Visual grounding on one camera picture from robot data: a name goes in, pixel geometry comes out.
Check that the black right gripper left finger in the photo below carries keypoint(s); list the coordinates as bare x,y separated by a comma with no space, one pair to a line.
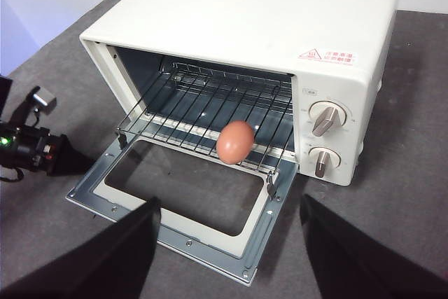
105,260

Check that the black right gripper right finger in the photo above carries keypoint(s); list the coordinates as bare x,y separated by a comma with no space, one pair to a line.
357,264

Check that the beige oven temperature knob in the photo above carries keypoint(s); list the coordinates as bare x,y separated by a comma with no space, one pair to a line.
327,118

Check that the cream toaster oven body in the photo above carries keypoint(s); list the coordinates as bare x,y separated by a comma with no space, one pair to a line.
252,15

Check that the brown egg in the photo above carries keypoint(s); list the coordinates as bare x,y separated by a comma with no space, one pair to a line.
235,142

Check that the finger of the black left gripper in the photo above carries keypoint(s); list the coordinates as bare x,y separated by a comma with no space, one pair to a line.
71,159

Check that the pale grey camera box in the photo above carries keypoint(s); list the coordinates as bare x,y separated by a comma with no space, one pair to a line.
45,100

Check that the beige oven timer knob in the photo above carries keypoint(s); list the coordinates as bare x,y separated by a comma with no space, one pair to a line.
323,161

